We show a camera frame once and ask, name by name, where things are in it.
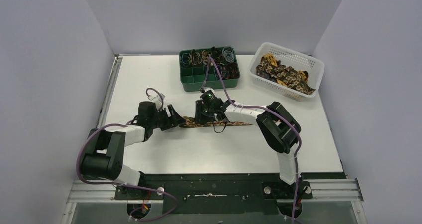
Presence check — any rolled brown patterned tie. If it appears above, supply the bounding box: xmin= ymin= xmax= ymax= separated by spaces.
xmin=190 ymin=49 xmax=202 ymax=66

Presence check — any rolled blue striped tie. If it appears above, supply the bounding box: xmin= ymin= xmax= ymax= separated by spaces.
xmin=179 ymin=52 xmax=192 ymax=68

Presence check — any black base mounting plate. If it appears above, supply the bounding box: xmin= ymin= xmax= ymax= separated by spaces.
xmin=99 ymin=172 xmax=330 ymax=217

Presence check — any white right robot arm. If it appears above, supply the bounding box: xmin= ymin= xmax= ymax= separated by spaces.
xmin=194 ymin=88 xmax=301 ymax=185

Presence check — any aluminium frame rail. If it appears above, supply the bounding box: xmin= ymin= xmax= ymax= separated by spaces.
xmin=61 ymin=54 xmax=123 ymax=224

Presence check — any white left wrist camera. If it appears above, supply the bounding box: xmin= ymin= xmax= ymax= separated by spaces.
xmin=148 ymin=93 xmax=165 ymax=110

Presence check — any rolled dark patterned tie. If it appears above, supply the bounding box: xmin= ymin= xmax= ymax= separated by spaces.
xmin=211 ymin=47 xmax=224 ymax=63

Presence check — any pile of patterned ties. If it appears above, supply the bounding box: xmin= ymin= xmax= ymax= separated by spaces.
xmin=256 ymin=53 xmax=315 ymax=95

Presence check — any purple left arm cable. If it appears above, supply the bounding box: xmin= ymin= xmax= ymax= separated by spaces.
xmin=76 ymin=88 xmax=179 ymax=223

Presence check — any rolled tan patterned tie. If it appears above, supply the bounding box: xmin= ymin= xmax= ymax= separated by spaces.
xmin=201 ymin=49 xmax=213 ymax=66

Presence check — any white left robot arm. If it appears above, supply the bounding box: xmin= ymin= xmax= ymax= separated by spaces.
xmin=76 ymin=101 xmax=186 ymax=199

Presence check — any orange green patterned tie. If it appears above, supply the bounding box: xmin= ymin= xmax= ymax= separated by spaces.
xmin=179 ymin=116 xmax=251 ymax=128

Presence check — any green divided organizer tray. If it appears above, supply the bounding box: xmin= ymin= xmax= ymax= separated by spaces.
xmin=179 ymin=48 xmax=240 ymax=92

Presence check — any rolled light blue tie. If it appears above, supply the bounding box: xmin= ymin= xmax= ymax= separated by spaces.
xmin=222 ymin=47 xmax=235 ymax=63

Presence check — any rolled dark red tie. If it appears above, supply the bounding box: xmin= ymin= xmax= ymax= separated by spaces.
xmin=226 ymin=63 xmax=240 ymax=79

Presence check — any rolled blue red tie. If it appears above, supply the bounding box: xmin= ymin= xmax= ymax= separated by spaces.
xmin=214 ymin=63 xmax=228 ymax=80

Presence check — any white plastic mesh basket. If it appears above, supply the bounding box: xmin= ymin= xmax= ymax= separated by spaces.
xmin=249 ymin=42 xmax=325 ymax=101

